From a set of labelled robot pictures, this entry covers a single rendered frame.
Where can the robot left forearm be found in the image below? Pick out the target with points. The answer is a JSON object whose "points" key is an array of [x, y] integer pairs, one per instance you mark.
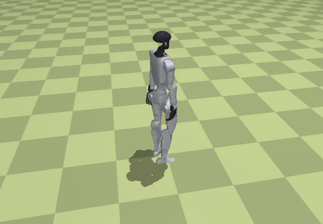
{"points": [[151, 83]]}

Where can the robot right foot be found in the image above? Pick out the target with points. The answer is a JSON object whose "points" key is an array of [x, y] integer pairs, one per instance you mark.
{"points": [[168, 159]]}

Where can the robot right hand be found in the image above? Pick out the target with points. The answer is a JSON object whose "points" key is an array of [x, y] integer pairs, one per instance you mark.
{"points": [[172, 114]]}

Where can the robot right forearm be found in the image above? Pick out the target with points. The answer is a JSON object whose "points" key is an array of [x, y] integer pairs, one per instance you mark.
{"points": [[172, 94]]}

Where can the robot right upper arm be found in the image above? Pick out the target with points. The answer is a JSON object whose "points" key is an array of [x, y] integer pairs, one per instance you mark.
{"points": [[169, 68]]}

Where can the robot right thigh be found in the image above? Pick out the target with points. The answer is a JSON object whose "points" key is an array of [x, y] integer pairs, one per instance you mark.
{"points": [[170, 124]]}

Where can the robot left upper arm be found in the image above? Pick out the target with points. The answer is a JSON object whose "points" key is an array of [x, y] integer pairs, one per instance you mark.
{"points": [[150, 52]]}

